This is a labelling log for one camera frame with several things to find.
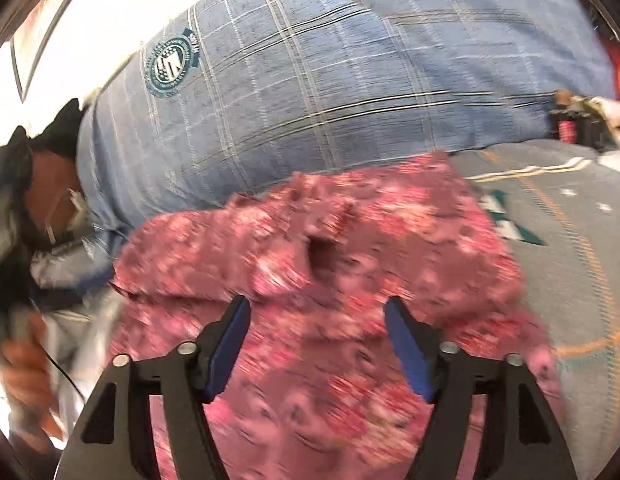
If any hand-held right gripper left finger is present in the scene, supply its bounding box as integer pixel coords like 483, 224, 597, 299
55, 296, 251, 480

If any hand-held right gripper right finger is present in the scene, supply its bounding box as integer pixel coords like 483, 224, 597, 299
384, 296, 578, 480

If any pink floral garment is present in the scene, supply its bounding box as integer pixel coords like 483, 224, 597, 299
109, 150, 565, 480

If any person's left hand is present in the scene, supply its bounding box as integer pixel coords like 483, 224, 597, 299
0, 317, 61, 441

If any dark brown cloth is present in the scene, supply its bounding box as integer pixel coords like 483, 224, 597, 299
25, 99, 98, 253

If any light grey cloth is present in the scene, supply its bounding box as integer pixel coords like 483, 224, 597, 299
30, 237, 123, 411

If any grey patterned bedsheet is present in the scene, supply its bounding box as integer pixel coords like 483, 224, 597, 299
450, 137, 620, 461

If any pile of small household things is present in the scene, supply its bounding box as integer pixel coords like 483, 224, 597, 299
550, 87, 620, 153

